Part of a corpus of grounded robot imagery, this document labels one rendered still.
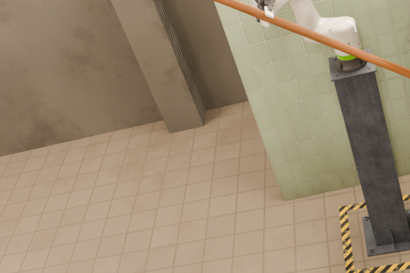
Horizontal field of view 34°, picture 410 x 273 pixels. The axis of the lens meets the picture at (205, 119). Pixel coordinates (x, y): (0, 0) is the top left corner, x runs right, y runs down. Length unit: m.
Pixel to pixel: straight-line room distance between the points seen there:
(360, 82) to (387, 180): 0.65
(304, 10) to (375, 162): 0.93
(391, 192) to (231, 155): 1.64
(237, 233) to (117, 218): 1.00
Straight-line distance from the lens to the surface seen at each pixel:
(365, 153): 3.65
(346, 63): 3.38
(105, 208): 5.18
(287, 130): 4.21
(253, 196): 4.70
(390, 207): 3.92
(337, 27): 3.29
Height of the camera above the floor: 3.00
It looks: 32 degrees down
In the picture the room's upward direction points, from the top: 22 degrees counter-clockwise
